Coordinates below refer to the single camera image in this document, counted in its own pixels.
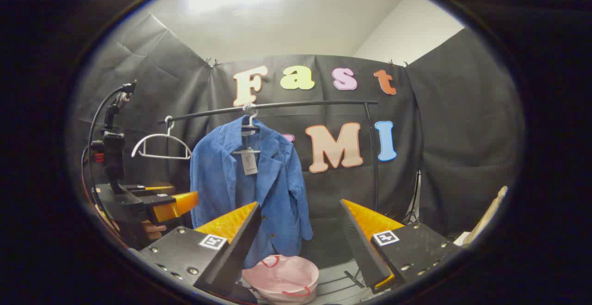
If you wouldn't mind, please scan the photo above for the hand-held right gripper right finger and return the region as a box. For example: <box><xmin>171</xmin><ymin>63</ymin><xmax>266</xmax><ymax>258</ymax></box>
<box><xmin>339</xmin><ymin>199</ymin><xmax>463</xmax><ymax>295</ymax></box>

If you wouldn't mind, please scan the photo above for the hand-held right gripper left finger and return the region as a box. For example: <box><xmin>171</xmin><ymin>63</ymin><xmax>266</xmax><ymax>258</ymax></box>
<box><xmin>139</xmin><ymin>201</ymin><xmax>262</xmax><ymax>297</ymax></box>

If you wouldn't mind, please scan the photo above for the blue corduroy jacket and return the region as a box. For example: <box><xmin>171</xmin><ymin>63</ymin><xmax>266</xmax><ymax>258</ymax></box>
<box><xmin>190</xmin><ymin>115</ymin><xmax>314</xmax><ymax>268</ymax></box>

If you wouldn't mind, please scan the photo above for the pink laundry hamper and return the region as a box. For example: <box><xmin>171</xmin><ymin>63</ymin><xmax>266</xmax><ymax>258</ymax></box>
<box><xmin>241</xmin><ymin>254</ymin><xmax>320</xmax><ymax>305</ymax></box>

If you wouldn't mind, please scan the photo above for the white plastic hanger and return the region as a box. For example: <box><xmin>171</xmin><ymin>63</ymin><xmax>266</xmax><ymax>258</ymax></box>
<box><xmin>131</xmin><ymin>116</ymin><xmax>193</xmax><ymax>160</ymax></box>
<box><xmin>233</xmin><ymin>103</ymin><xmax>262</xmax><ymax>155</ymax></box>

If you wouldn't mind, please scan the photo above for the black clothes rack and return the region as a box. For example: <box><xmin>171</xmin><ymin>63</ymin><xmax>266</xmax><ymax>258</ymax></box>
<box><xmin>157</xmin><ymin>99</ymin><xmax>381</xmax><ymax>292</ymax></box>

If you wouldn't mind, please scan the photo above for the black tripod stand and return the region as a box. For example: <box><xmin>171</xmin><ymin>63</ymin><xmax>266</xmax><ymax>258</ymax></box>
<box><xmin>402</xmin><ymin>171</ymin><xmax>421</xmax><ymax>225</ymax></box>

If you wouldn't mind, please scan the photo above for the beige wooden board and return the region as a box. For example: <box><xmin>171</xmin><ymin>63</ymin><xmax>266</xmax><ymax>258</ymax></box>
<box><xmin>464</xmin><ymin>186</ymin><xmax>508</xmax><ymax>245</ymax></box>

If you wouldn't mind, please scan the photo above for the black backdrop cloth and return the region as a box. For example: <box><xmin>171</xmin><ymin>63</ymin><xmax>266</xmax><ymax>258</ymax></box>
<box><xmin>69</xmin><ymin>14</ymin><xmax>525</xmax><ymax>268</ymax></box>

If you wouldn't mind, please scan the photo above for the black cable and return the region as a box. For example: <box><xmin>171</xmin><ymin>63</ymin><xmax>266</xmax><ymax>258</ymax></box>
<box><xmin>81</xmin><ymin>83</ymin><xmax>135</xmax><ymax>232</ymax></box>

